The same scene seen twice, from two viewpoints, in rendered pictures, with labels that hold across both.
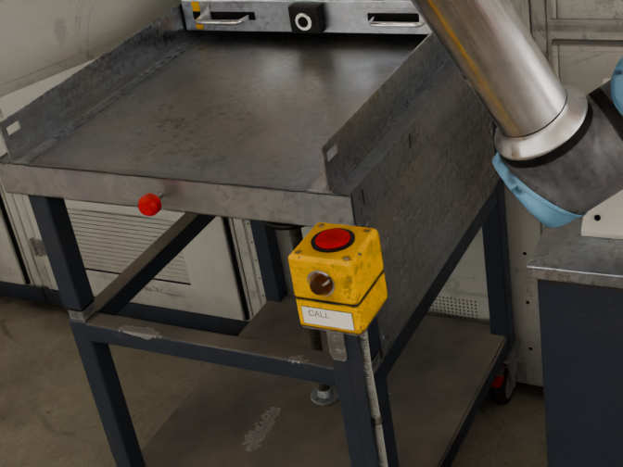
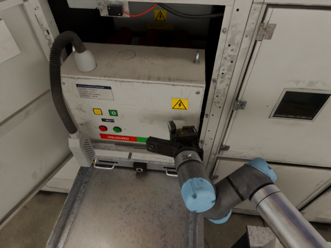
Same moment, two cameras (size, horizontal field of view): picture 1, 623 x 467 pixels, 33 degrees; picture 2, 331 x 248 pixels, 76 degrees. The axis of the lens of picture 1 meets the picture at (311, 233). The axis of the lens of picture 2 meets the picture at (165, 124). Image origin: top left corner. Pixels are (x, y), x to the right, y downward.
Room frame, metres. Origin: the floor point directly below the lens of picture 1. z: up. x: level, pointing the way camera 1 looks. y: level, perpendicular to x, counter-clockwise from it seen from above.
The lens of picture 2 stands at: (1.29, 0.05, 1.80)
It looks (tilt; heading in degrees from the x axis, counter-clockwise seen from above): 48 degrees down; 335
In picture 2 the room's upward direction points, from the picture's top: straight up
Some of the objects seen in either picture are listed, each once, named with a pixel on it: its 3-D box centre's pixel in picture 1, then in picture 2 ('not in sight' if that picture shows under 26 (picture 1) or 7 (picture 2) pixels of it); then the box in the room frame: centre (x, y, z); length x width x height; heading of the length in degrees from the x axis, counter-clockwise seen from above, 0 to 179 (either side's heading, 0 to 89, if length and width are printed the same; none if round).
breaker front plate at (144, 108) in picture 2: not in sight; (135, 130); (1.84, -0.07, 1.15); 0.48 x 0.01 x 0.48; 59
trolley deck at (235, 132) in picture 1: (270, 97); (134, 208); (1.68, 0.03, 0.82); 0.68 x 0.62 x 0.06; 149
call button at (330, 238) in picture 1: (333, 242); not in sight; (1.03, -0.02, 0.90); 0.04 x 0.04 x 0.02
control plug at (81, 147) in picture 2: not in sight; (82, 147); (1.89, 0.15, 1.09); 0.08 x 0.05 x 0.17; 149
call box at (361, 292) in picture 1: (338, 277); not in sight; (1.03, -0.02, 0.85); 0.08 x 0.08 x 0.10; 59
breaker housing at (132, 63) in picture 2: not in sight; (146, 88); (2.06, -0.20, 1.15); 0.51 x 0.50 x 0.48; 149
